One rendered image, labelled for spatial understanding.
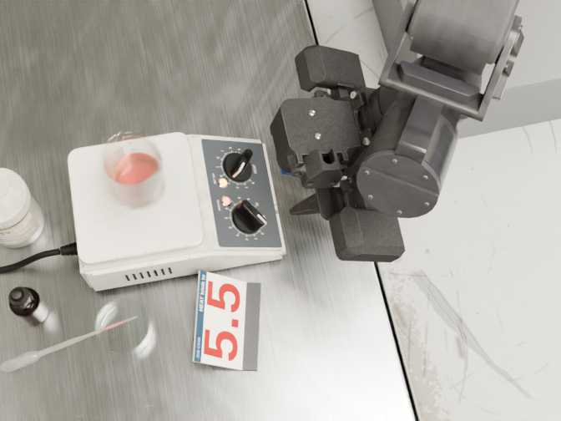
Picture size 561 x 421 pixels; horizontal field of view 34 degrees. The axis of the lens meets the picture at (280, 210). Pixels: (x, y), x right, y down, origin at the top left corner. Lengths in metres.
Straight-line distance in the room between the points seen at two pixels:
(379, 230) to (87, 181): 0.31
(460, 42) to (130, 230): 0.39
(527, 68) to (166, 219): 0.38
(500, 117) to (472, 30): 0.38
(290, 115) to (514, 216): 0.38
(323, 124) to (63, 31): 0.47
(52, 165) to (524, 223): 0.51
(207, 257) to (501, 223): 0.32
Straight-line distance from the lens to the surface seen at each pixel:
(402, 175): 0.61
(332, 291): 0.93
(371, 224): 0.71
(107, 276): 0.89
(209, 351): 0.89
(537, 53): 0.95
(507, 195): 1.00
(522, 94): 0.95
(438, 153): 0.61
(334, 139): 0.68
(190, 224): 0.86
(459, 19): 0.62
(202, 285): 0.89
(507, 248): 0.97
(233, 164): 0.92
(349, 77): 0.77
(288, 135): 0.67
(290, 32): 1.05
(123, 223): 0.87
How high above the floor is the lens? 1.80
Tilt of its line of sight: 70 degrees down
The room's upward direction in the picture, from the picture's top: 2 degrees clockwise
